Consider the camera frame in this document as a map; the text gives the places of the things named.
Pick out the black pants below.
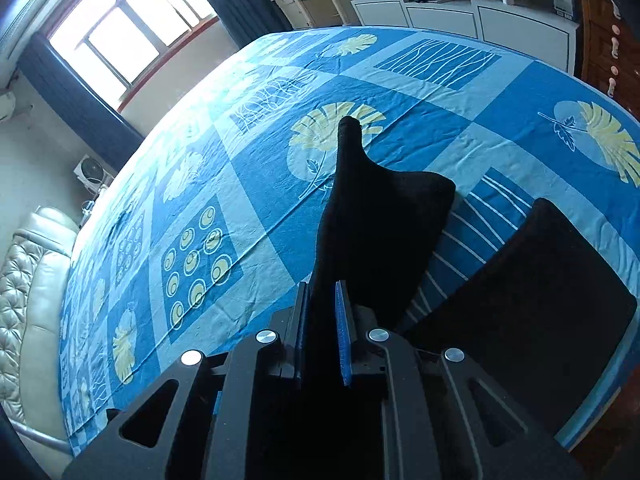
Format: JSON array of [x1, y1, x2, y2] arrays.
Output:
[[300, 116, 638, 436]]

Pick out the blue leaf-patterned bed sheet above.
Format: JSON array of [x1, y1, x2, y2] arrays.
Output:
[[57, 27, 640, 456]]

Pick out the brown wooden cabinet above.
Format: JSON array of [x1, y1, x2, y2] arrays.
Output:
[[575, 0, 640, 117]]

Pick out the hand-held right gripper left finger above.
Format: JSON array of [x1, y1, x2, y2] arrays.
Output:
[[62, 282, 308, 480]]

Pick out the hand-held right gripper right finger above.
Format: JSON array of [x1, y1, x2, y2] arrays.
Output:
[[334, 280, 586, 480]]

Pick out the white television cabinet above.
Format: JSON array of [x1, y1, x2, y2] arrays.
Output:
[[351, 0, 583, 75]]

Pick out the cream tufted leather headboard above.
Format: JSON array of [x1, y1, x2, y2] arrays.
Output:
[[0, 205, 81, 466]]

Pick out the window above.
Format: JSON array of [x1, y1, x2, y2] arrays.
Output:
[[47, 0, 218, 101]]

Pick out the white electric fan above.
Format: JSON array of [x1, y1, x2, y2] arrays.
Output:
[[74, 154, 114, 194]]

